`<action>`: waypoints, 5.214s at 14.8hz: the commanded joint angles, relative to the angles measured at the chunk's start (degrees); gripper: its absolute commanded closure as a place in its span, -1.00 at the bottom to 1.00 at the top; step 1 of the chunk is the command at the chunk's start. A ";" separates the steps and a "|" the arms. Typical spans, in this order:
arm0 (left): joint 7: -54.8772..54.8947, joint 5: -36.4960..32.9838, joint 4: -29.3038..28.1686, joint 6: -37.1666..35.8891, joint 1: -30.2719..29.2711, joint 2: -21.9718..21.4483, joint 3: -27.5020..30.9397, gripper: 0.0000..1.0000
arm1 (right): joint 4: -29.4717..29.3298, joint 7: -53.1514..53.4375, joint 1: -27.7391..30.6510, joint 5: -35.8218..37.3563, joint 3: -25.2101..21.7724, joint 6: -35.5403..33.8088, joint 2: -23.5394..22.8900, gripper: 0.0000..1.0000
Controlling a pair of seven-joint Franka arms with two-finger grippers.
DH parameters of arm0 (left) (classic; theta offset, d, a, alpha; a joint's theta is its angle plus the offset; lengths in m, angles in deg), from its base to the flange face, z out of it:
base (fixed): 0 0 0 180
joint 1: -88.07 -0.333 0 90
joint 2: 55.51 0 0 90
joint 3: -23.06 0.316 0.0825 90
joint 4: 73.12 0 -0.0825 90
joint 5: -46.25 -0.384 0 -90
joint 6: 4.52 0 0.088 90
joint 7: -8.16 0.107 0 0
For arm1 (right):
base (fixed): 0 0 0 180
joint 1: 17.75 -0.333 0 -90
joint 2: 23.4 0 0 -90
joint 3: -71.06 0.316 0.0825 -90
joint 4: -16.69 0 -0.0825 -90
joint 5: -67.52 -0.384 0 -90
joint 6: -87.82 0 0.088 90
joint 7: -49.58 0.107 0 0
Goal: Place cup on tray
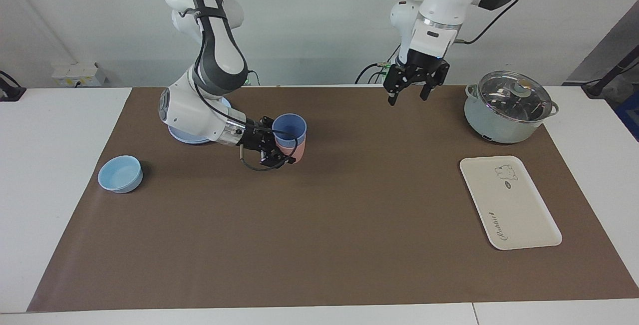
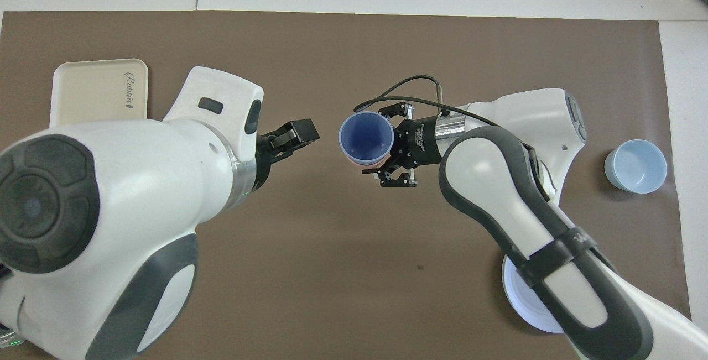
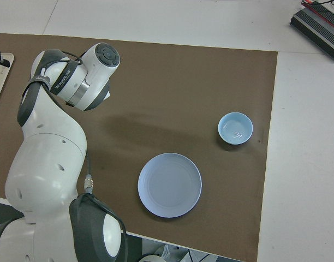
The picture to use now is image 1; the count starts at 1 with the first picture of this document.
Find blue box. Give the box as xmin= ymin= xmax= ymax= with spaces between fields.
xmin=614 ymin=90 xmax=639 ymax=142

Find glass pot lid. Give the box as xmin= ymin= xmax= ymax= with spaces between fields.
xmin=477 ymin=70 xmax=554 ymax=124

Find light blue bowl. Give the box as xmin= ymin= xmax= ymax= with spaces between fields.
xmin=97 ymin=155 xmax=144 ymax=194

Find black stand leg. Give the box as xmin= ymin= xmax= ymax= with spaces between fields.
xmin=582 ymin=45 xmax=639 ymax=99

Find black clamp with cable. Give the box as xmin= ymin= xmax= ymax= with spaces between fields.
xmin=0 ymin=70 xmax=27 ymax=102

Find black base cables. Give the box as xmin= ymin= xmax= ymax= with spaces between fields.
xmin=354 ymin=45 xmax=401 ymax=85

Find pale blue plate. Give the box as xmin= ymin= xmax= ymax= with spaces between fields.
xmin=167 ymin=96 xmax=233 ymax=145

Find white wall socket box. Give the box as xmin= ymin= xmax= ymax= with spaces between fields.
xmin=52 ymin=62 xmax=108 ymax=88

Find cream rabbit print tray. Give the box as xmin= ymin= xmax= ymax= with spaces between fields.
xmin=459 ymin=155 xmax=563 ymax=251

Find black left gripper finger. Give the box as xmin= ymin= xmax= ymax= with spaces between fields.
xmin=420 ymin=62 xmax=450 ymax=101
xmin=383 ymin=64 xmax=410 ymax=106

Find pale green cooking pot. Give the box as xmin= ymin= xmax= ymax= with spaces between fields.
xmin=463 ymin=83 xmax=560 ymax=144

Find pink plastic cup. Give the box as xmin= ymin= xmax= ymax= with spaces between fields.
xmin=277 ymin=135 xmax=307 ymax=165

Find blue plastic cup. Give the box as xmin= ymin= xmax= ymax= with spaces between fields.
xmin=272 ymin=113 xmax=308 ymax=148

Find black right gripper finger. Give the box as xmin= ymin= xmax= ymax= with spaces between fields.
xmin=259 ymin=114 xmax=301 ymax=140
xmin=259 ymin=147 xmax=296 ymax=169

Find brown table mat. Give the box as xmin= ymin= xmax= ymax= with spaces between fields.
xmin=26 ymin=84 xmax=639 ymax=313

